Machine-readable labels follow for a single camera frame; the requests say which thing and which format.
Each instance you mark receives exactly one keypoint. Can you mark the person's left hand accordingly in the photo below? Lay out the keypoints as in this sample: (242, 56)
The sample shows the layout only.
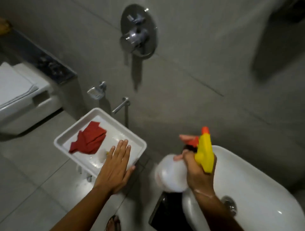
(114, 171)

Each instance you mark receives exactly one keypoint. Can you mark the person's right hand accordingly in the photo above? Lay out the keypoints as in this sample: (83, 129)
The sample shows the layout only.
(199, 177)

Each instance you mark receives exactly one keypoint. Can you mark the person's left thumb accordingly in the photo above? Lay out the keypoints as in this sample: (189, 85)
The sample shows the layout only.
(129, 172)

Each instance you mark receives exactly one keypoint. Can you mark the person's left little finger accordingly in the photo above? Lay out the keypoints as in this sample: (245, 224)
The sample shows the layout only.
(111, 154)

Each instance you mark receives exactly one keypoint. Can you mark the person's left middle finger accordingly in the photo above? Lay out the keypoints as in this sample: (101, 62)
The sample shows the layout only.
(122, 152)

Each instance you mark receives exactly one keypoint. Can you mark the person's right thumb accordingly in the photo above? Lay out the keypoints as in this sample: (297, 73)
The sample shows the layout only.
(180, 157)

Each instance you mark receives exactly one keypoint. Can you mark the white rectangular tray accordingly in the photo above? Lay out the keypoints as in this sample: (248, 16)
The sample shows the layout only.
(116, 135)

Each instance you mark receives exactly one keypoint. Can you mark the white spray bottle yellow head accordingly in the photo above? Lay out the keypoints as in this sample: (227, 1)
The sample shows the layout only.
(170, 173)

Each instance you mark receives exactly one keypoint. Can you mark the person's right forearm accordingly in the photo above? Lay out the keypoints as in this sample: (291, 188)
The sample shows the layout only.
(214, 211)

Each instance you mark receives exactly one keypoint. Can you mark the person's left forearm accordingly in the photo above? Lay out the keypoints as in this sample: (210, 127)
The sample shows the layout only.
(83, 209)

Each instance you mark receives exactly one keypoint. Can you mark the small pale yellow sponge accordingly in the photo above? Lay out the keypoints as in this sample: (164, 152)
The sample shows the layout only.
(107, 154)

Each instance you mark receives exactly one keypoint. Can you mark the red cloth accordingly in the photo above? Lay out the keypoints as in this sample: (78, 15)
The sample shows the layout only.
(89, 139)

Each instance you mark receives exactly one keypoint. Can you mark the white thread wristband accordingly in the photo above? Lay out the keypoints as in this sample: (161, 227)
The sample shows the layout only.
(205, 193)

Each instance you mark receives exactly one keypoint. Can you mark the person's sandalled foot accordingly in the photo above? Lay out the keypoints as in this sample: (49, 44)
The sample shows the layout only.
(113, 223)

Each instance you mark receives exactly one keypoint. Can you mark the black bin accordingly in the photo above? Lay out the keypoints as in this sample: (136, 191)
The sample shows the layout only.
(166, 214)

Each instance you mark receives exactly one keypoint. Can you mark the chrome basin drain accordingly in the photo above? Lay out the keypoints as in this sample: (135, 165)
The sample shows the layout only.
(229, 205)

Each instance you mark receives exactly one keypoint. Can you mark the white washbasin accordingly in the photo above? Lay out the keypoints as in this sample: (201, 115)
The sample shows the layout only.
(252, 185)

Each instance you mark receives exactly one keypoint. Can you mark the white toilet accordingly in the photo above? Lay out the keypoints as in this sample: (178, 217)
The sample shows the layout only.
(21, 95)

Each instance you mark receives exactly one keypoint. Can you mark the dark stone ledge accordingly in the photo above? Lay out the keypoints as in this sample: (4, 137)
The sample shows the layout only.
(43, 59)

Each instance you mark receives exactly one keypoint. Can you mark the chrome shower mixer valve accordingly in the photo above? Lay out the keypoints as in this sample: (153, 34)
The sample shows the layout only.
(138, 35)

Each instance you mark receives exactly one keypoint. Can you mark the chrome wall tap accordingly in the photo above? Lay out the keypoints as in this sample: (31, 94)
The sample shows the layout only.
(121, 104)

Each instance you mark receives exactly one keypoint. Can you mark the chrome wall bracket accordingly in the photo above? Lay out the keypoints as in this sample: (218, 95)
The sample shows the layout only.
(96, 91)

